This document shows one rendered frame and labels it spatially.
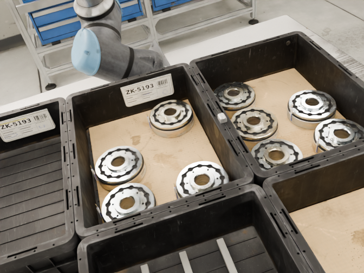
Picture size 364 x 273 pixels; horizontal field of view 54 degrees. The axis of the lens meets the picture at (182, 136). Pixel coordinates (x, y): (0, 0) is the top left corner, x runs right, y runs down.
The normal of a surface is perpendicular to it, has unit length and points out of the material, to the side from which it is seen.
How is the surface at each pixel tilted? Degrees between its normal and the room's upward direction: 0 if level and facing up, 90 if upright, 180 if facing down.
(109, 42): 46
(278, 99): 0
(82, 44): 53
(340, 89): 90
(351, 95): 90
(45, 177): 0
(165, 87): 90
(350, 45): 0
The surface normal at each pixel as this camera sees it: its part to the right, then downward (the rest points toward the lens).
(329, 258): -0.14, -0.72
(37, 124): 0.28, 0.64
